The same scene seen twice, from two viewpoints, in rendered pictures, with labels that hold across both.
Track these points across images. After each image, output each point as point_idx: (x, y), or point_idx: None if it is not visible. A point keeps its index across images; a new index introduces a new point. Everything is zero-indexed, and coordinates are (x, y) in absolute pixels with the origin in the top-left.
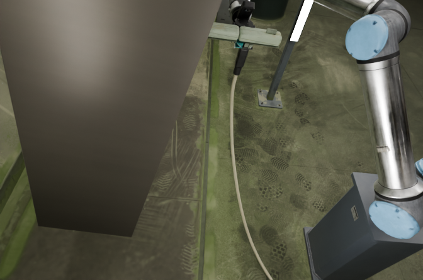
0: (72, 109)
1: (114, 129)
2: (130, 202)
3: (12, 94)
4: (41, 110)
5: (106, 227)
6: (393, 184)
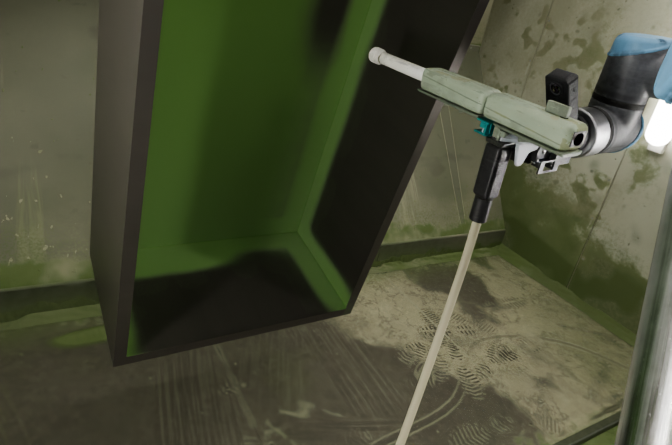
0: None
1: (121, 24)
2: (117, 240)
3: None
4: None
5: (106, 306)
6: None
